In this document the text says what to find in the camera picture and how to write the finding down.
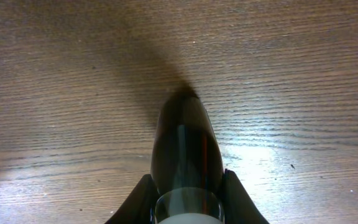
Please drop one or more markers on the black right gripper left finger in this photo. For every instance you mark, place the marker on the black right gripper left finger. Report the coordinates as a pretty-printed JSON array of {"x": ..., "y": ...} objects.
[{"x": 139, "y": 206}]

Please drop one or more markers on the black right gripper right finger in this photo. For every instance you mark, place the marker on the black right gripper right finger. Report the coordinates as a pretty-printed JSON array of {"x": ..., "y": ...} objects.
[{"x": 238, "y": 206}]

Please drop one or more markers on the black bottle white cap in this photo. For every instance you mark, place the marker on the black bottle white cap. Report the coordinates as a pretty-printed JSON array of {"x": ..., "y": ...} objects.
[{"x": 186, "y": 167}]

